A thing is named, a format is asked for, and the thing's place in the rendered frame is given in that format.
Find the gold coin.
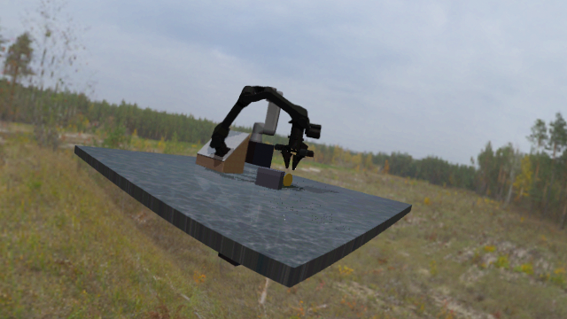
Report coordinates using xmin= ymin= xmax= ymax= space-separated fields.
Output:
xmin=283 ymin=174 xmax=292 ymax=186

